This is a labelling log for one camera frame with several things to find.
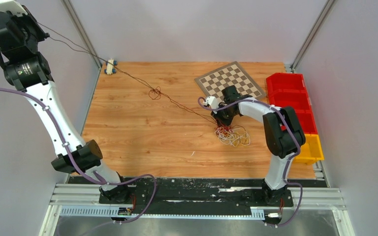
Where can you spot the checkered chessboard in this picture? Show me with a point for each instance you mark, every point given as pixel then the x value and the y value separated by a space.
pixel 232 74

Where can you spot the red bin middle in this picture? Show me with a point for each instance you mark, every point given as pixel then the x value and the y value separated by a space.
pixel 297 100

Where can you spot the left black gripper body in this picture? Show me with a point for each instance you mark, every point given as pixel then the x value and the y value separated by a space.
pixel 25 25

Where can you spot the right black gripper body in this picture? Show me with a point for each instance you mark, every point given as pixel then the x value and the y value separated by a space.
pixel 225 116

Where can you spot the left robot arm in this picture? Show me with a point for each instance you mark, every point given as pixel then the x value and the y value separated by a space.
pixel 25 68

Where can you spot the red bin near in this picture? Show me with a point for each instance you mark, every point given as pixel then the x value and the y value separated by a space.
pixel 307 122

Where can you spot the yellow bin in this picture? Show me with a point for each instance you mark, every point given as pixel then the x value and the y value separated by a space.
pixel 311 151

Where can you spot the red bin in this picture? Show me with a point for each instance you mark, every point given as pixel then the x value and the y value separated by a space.
pixel 285 81
pixel 307 122
pixel 297 100

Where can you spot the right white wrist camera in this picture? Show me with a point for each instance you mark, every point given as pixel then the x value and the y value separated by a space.
pixel 211 102

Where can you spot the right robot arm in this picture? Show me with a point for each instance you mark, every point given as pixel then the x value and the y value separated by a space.
pixel 284 135

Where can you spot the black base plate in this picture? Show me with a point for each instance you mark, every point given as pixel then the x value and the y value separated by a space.
pixel 196 196

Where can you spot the white toy block car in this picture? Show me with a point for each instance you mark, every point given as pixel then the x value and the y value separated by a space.
pixel 110 67

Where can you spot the red bin far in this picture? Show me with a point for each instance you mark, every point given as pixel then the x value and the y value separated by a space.
pixel 285 81

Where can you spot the aluminium frame rail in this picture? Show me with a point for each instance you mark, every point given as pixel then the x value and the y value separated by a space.
pixel 80 200

